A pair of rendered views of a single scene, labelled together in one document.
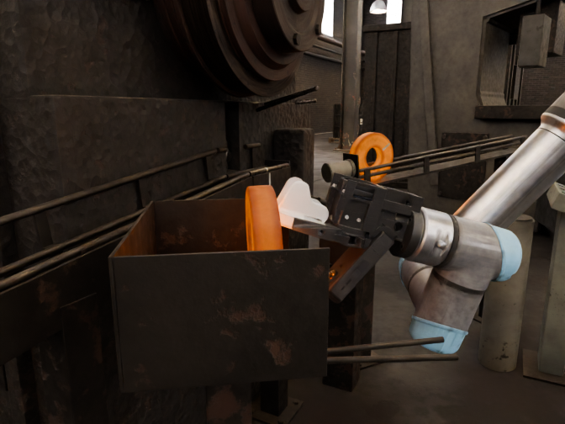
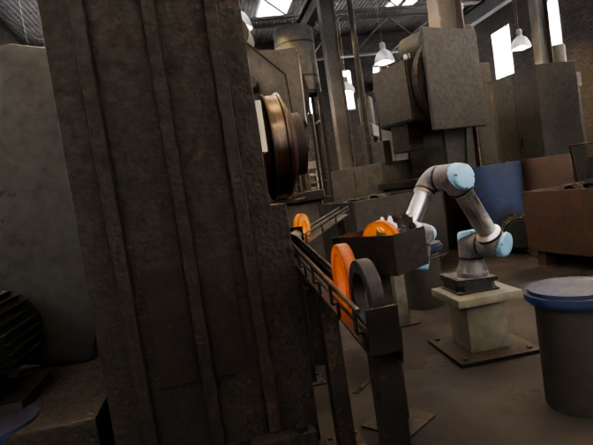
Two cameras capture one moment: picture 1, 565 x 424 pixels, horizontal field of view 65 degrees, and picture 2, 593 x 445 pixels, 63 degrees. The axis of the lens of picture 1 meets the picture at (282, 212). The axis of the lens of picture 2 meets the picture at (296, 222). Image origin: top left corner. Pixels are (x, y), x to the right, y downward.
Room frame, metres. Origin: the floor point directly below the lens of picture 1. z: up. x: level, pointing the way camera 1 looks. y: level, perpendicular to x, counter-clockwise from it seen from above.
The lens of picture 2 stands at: (-0.70, 1.36, 0.91)
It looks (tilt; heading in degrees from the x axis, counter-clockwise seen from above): 4 degrees down; 323
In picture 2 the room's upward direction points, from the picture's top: 8 degrees counter-clockwise
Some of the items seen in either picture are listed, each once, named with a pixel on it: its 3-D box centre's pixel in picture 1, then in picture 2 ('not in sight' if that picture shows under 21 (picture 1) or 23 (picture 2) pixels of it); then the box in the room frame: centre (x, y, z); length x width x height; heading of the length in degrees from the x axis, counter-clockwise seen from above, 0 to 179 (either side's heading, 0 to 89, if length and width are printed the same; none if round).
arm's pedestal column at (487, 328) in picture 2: not in sight; (478, 322); (0.70, -0.74, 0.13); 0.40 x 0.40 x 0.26; 59
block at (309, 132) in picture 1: (293, 170); not in sight; (1.30, -0.03, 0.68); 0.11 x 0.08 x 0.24; 63
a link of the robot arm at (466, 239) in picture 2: not in sight; (470, 242); (0.69, -0.74, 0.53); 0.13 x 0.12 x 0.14; 176
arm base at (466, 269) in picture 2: not in sight; (471, 265); (0.70, -0.74, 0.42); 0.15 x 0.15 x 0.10
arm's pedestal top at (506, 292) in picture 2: not in sight; (474, 292); (0.70, -0.74, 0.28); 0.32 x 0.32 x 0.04; 59
